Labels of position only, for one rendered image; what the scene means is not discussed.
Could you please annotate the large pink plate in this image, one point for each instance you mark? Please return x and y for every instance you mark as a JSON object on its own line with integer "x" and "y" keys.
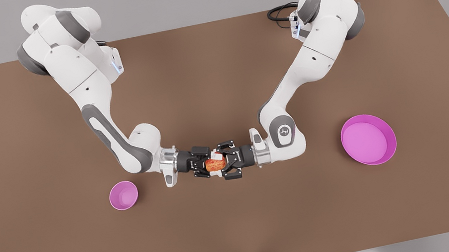
{"x": 366, "y": 139}

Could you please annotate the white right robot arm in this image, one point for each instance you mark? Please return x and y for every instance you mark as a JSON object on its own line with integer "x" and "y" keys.
{"x": 76, "y": 73}

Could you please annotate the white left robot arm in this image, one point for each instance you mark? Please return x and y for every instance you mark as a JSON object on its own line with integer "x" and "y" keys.
{"x": 320, "y": 40}

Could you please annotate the red orange apple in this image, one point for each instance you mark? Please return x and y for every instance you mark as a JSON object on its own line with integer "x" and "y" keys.
{"x": 215, "y": 164}

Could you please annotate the small pink bowl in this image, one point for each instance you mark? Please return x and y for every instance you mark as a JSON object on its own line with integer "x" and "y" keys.
{"x": 123, "y": 196}

